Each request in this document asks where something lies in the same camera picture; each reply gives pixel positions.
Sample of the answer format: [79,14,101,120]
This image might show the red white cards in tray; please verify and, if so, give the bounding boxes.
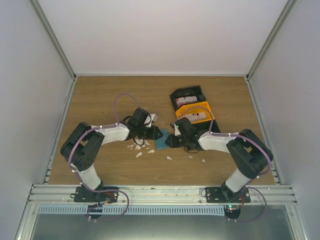
[175,96,198,107]

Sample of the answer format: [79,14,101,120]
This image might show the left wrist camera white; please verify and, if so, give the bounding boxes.
[147,113,158,128]

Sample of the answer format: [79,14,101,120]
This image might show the orange card tray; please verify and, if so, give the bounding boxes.
[175,101,215,124]

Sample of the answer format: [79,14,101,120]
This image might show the black card tray far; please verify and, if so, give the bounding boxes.
[170,85,207,111]

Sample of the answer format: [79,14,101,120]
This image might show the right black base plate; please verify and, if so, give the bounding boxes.
[200,186,251,204]

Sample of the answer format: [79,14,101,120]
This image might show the black card tray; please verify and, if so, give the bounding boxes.
[170,85,207,111]
[193,119,221,133]

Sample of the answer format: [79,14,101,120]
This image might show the black card tray near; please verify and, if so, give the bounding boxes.
[193,119,221,133]

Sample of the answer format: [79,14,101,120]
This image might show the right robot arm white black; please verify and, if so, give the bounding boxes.
[165,117,274,203]

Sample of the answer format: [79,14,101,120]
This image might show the pink white card in orange tray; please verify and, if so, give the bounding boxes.
[185,112,207,123]

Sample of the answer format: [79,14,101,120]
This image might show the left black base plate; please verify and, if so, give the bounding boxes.
[70,186,119,204]

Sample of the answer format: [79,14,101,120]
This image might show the aluminium front rail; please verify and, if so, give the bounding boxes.
[27,184,298,206]

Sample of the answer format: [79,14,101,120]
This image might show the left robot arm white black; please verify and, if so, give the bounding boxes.
[60,107,163,202]

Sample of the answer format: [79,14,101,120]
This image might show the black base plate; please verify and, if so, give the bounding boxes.
[70,186,119,204]
[200,186,251,204]

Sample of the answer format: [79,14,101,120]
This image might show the slotted grey cable duct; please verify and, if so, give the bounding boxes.
[38,204,225,216]

